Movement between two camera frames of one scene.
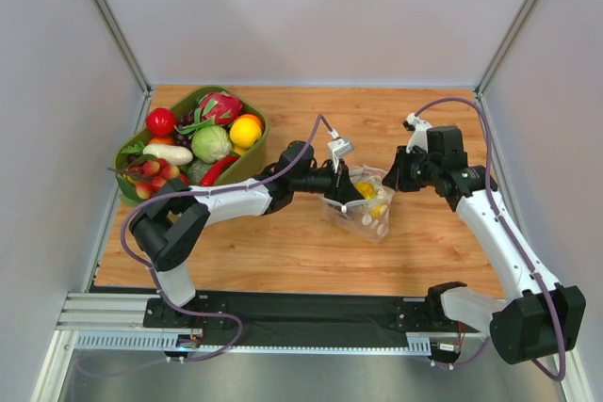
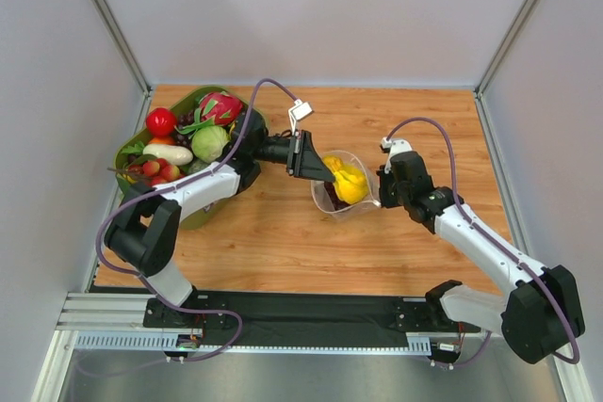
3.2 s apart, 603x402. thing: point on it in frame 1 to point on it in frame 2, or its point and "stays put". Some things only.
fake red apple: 161,122 stays put
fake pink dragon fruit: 220,107 stays put
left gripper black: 340,184 to 296,153
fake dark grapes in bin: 185,120 stays put
